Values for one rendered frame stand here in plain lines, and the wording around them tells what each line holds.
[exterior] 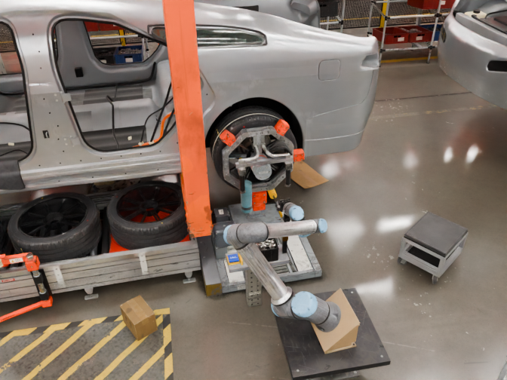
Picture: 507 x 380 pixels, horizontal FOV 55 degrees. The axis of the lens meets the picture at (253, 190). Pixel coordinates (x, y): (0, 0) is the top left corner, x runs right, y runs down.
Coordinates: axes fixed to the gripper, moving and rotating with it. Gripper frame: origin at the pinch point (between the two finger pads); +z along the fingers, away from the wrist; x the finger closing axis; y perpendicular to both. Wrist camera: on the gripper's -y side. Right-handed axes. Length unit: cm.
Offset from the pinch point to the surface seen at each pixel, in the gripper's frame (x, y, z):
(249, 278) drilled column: 31, -46, -6
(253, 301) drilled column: 28, -69, 5
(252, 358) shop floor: 43, -91, -32
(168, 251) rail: 82, -24, 27
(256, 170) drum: 10.0, 27.1, 12.2
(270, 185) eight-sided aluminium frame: -5.6, 9.4, 36.4
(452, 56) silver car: -236, 90, 112
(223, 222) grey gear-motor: 36, -13, 38
